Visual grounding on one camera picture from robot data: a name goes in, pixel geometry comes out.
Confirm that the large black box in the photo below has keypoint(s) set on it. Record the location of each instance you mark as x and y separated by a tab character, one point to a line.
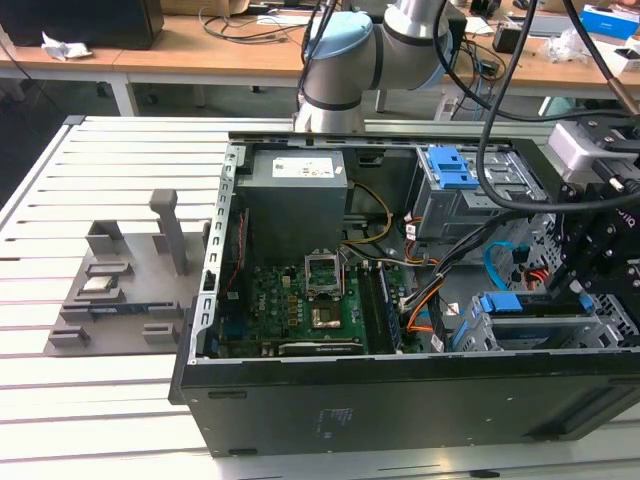
100	25

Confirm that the grey parts rack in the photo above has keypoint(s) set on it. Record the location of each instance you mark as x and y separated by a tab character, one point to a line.
145	295

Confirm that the black graphics card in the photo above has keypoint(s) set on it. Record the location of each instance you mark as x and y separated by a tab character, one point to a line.
320	348

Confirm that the blue RAM stick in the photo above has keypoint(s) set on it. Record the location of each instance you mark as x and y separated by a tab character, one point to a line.
389	305

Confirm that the hard disk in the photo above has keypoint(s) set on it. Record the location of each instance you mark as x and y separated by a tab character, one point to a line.
500	301

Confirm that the crumpled clear plastic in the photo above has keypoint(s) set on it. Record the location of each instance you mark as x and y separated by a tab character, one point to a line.
570	45

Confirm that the gold chipset heat sink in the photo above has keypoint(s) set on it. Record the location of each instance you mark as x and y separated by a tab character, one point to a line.
325	319

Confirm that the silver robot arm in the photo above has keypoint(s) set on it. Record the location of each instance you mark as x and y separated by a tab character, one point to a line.
345	75

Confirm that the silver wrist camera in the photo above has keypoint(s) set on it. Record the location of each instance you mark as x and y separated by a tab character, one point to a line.
570	150

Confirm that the drive cage with blue latch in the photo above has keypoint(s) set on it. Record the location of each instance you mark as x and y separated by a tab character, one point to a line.
450	210

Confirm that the CPU socket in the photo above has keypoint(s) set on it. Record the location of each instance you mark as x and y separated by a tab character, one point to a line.
325	272

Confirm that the crumpled white paper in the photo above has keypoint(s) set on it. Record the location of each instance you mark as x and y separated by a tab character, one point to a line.
65	50

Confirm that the wooden desk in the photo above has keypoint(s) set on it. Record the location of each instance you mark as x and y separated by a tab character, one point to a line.
225	55

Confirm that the black desktop computer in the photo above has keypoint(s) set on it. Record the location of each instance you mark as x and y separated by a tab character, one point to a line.
461	22

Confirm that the small black container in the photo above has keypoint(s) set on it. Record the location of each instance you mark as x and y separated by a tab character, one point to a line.
507	40

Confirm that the grey power supply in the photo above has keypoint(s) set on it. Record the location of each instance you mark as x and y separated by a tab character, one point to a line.
290	210

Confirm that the black open PC case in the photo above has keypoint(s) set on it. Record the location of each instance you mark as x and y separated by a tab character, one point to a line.
400	410

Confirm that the dark RAM stick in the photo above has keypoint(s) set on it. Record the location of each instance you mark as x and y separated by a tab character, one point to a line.
120	311

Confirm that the blue cardboard box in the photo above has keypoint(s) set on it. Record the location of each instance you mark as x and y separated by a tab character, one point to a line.
610	22

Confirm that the metal disk bay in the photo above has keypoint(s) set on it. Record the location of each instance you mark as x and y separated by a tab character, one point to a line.
612	332

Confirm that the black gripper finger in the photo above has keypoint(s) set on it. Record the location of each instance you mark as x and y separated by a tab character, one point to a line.
600	240
567	240

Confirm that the green motherboard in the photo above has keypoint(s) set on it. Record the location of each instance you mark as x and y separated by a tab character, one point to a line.
272	300

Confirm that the silver CPU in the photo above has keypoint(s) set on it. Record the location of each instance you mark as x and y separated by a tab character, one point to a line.
100	286

